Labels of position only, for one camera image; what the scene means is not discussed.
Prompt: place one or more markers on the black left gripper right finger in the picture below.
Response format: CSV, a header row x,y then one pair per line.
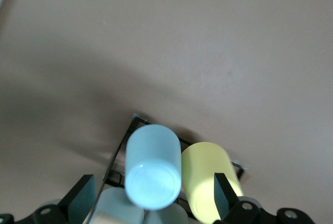
x,y
227,200

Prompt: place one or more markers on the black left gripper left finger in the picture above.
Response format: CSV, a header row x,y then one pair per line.
x,y
78,198

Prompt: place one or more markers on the light blue cup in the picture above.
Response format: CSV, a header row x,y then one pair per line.
x,y
152,166

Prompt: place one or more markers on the yellow cup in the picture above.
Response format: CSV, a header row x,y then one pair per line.
x,y
205,172

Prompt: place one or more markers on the grey cup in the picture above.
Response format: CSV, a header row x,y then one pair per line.
x,y
117,203
166,216

